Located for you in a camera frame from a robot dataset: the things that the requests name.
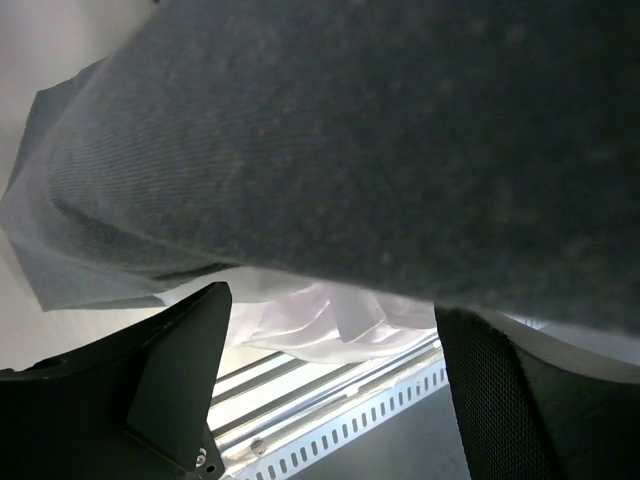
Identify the grey shirt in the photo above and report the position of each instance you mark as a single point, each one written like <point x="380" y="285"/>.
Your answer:
<point x="474" y="153"/>

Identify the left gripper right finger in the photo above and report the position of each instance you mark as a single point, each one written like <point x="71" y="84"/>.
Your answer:
<point x="530" y="406"/>

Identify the slotted grey cable duct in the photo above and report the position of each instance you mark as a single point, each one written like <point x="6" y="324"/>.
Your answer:
<point x="321" y="438"/>

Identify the white shirt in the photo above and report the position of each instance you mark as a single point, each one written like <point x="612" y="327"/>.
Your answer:
<point x="312" y="320"/>

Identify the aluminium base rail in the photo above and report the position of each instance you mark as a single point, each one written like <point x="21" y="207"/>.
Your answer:
<point x="264" y="402"/>

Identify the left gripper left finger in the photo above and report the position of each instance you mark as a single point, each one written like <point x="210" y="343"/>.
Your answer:
<point x="132" y="405"/>

